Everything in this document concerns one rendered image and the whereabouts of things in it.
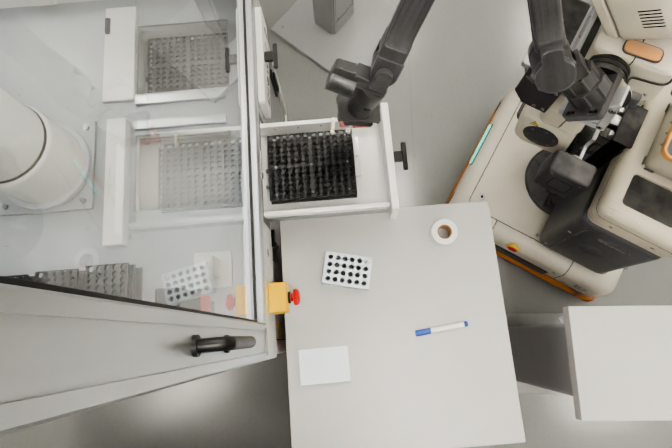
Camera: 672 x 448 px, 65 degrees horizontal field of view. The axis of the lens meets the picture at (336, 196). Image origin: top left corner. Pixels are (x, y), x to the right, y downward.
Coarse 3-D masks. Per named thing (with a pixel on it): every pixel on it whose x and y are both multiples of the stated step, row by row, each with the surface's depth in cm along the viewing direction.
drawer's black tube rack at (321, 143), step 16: (272, 144) 140; (288, 144) 137; (304, 144) 137; (320, 144) 140; (336, 144) 140; (272, 160) 139; (288, 160) 136; (304, 160) 136; (320, 160) 138; (336, 160) 139; (272, 176) 138; (288, 176) 135; (304, 176) 134; (320, 176) 134; (336, 176) 137; (352, 176) 137; (272, 192) 137; (288, 192) 137; (304, 192) 133; (320, 192) 133; (336, 192) 133; (352, 192) 136
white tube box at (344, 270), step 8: (328, 256) 139; (336, 256) 140; (344, 256) 139; (352, 256) 139; (360, 256) 139; (328, 264) 142; (336, 264) 142; (344, 264) 140; (352, 264) 139; (360, 264) 139; (368, 264) 138; (328, 272) 142; (336, 272) 142; (344, 272) 141; (352, 272) 138; (360, 272) 138; (368, 272) 138; (328, 280) 141; (336, 280) 141; (344, 280) 140; (352, 280) 138; (360, 280) 137; (368, 280) 137; (360, 288) 138; (368, 288) 137
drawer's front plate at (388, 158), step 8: (384, 104) 136; (384, 112) 135; (384, 120) 135; (384, 128) 134; (384, 136) 134; (384, 144) 135; (384, 152) 137; (392, 152) 133; (384, 160) 139; (392, 160) 132; (384, 168) 141; (392, 168) 131; (392, 176) 131; (392, 184) 130; (392, 192) 130; (392, 200) 129; (392, 208) 129; (392, 216) 135
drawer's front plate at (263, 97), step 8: (256, 8) 144; (256, 16) 144; (256, 24) 143; (264, 24) 150; (256, 32) 142; (264, 32) 148; (256, 40) 142; (264, 40) 147; (256, 48) 141; (264, 48) 145; (264, 64) 142; (264, 72) 141; (264, 80) 139; (264, 88) 138; (264, 96) 137; (264, 104) 138; (264, 112) 143
